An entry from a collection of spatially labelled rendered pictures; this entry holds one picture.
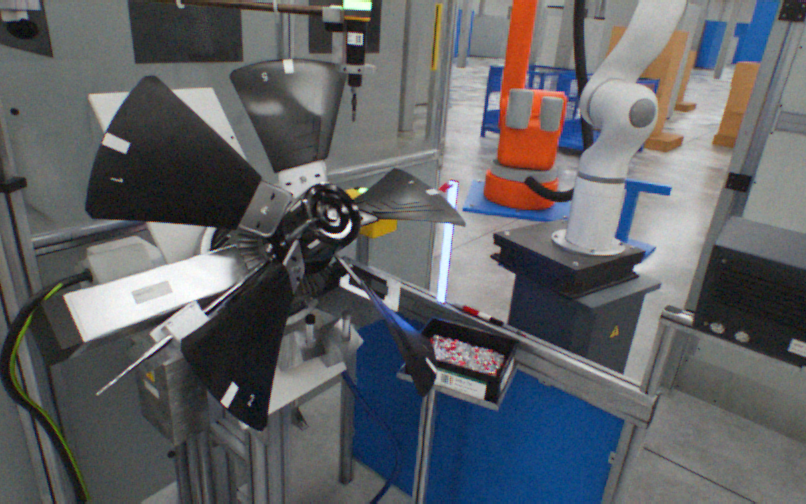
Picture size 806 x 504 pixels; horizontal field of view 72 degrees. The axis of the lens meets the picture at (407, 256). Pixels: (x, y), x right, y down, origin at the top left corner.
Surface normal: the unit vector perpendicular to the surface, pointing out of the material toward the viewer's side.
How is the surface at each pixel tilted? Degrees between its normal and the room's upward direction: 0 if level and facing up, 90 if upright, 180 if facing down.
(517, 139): 90
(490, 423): 90
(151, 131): 76
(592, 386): 90
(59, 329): 50
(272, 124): 55
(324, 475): 0
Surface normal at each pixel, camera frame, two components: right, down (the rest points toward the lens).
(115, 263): 0.64, -0.35
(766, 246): -0.10, -0.81
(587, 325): -0.17, 0.39
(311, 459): 0.07, -0.91
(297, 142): -0.09, -0.25
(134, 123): 0.50, 0.11
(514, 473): -0.63, 0.27
